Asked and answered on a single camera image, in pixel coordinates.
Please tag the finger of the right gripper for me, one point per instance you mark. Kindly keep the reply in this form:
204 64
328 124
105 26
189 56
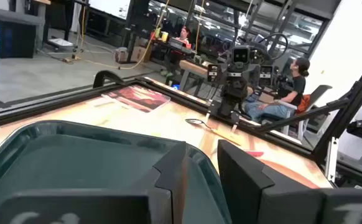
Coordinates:
213 73
265 76

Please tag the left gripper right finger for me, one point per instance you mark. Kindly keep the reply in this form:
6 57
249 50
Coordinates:
262 202

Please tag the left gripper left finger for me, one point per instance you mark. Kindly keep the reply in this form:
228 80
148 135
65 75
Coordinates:
162 202

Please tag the yellow cup on desk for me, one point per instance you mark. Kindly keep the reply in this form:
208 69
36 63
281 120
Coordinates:
165 36
158 33

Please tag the dark green plastic tray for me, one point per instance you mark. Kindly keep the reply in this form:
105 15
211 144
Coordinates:
75 161

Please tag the wooden bench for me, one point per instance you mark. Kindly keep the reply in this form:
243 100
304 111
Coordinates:
193 67

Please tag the seated person in profile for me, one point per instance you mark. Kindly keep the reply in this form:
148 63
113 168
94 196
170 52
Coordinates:
294 90

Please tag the black desk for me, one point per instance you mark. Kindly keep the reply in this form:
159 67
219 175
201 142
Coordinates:
174 46

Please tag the orange cloth on chair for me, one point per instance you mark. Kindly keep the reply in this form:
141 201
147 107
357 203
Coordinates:
303 104

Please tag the person behind black desk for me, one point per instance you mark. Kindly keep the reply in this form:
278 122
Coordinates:
184 35

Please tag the grey chair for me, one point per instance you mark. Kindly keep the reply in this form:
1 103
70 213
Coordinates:
319 91

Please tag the cardboard box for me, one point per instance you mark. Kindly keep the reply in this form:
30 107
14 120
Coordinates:
140 54

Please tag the reddish printed sheet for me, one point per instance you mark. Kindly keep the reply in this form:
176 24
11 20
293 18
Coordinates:
137 98

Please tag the computer tower with blue fans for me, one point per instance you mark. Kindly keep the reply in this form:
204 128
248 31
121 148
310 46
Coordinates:
10 37

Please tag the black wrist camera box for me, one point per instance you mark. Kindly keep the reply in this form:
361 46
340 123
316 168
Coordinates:
240 55

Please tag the white frame bracket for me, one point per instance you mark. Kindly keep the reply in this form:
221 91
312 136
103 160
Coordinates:
234 126
331 158

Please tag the black curved bracket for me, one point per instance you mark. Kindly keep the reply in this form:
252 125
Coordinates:
104 76

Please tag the black aluminium table frame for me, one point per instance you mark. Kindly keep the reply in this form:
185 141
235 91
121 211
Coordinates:
59 101

